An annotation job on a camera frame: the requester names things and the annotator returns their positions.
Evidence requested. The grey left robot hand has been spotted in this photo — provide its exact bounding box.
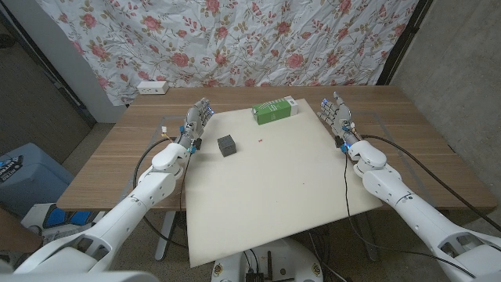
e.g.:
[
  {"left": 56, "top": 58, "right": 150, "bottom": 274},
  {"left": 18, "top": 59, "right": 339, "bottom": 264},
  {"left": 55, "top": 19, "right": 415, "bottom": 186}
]
[{"left": 176, "top": 97, "right": 215, "bottom": 150}]

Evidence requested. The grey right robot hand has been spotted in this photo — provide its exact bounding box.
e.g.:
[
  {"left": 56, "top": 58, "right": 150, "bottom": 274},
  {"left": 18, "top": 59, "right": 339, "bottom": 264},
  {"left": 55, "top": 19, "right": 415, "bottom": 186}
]
[{"left": 315, "top": 91, "right": 360, "bottom": 148}]

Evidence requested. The cream foam board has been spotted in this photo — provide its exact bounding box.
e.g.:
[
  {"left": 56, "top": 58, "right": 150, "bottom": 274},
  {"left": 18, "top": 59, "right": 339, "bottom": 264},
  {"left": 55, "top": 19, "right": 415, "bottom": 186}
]
[{"left": 183, "top": 97, "right": 384, "bottom": 269}]

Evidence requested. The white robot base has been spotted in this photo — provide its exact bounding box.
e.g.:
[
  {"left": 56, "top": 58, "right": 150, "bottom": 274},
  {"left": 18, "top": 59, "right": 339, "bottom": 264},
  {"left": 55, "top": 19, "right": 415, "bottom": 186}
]
[{"left": 211, "top": 237, "right": 324, "bottom": 282}]

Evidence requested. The green straw package box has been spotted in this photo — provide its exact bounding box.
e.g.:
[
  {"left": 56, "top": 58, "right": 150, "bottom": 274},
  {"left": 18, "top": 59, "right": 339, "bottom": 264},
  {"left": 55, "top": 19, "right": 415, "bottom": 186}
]
[{"left": 251, "top": 96, "right": 299, "bottom": 126}]

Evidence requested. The dark grey embossed cube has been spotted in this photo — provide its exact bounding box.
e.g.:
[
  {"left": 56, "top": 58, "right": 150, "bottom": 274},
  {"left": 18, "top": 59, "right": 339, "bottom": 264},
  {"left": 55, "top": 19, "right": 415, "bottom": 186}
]
[{"left": 217, "top": 134, "right": 237, "bottom": 157}]

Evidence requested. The white power strip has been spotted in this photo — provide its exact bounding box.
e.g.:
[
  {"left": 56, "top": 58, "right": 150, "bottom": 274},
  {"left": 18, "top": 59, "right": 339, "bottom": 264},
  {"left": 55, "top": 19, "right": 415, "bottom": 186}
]
[{"left": 136, "top": 80, "right": 170, "bottom": 96}]

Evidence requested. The floral backdrop cloth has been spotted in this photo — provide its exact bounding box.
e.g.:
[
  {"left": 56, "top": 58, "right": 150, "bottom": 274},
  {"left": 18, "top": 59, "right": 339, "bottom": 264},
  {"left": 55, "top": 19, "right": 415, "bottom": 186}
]
[{"left": 34, "top": 0, "right": 420, "bottom": 107}]

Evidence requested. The black backdrop stand pole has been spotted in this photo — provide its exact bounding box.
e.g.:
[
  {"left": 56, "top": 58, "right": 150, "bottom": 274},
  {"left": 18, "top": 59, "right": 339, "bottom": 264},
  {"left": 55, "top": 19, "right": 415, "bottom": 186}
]
[{"left": 376, "top": 0, "right": 434, "bottom": 86}]

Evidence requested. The grey metal table leg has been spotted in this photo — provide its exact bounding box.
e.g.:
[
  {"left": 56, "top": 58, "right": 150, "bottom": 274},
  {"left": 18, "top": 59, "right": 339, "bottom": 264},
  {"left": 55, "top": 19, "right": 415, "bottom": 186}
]
[
  {"left": 354, "top": 213, "right": 380, "bottom": 262},
  {"left": 155, "top": 211, "right": 177, "bottom": 262}
]

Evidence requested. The white blue floor platform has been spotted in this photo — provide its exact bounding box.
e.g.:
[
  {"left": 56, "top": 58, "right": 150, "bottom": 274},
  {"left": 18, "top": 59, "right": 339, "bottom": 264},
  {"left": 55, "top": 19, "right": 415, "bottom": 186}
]
[{"left": 21, "top": 202, "right": 106, "bottom": 246}]

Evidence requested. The blue plastic bin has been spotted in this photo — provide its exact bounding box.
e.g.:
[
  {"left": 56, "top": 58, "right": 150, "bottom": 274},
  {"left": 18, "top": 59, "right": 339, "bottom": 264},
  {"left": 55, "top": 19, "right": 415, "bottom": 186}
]
[{"left": 0, "top": 143, "right": 75, "bottom": 219}]

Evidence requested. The white robot torso edge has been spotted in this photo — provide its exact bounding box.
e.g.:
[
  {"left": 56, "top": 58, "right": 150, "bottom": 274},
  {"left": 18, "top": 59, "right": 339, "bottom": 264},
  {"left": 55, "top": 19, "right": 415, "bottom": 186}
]
[{"left": 0, "top": 269, "right": 160, "bottom": 282}]

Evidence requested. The brown person leg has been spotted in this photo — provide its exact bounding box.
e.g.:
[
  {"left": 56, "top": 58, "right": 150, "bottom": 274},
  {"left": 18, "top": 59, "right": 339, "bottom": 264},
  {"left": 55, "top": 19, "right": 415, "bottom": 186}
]
[{"left": 0, "top": 206, "right": 43, "bottom": 254}]

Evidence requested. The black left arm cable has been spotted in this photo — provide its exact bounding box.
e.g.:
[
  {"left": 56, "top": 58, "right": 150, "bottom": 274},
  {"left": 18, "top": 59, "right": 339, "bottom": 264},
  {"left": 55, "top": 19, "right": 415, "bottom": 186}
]
[{"left": 132, "top": 136, "right": 193, "bottom": 249}]

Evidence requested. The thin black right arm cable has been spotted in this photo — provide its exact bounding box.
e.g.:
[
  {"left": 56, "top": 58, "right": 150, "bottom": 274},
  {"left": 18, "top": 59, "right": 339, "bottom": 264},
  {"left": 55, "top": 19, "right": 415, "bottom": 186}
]
[{"left": 343, "top": 153, "right": 477, "bottom": 279}]

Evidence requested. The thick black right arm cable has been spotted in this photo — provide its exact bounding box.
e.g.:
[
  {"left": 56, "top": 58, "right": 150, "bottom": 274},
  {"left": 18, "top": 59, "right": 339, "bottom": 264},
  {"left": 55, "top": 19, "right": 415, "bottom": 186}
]
[{"left": 359, "top": 134, "right": 501, "bottom": 233}]

